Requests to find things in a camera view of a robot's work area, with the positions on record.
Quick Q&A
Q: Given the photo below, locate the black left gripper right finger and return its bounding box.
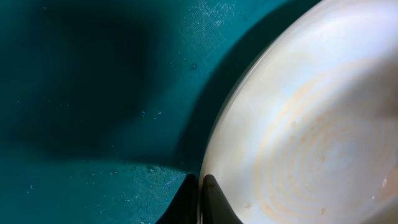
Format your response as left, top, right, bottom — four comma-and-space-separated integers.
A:
201, 174, 243, 224

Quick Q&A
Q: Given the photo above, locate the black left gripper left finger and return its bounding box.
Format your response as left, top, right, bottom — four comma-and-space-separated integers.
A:
155, 174, 198, 224

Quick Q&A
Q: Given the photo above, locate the white front plate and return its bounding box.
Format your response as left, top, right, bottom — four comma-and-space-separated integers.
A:
200, 0, 397, 223

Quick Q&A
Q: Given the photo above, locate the blue serving tray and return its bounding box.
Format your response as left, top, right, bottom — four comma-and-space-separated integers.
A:
1, 1, 315, 223

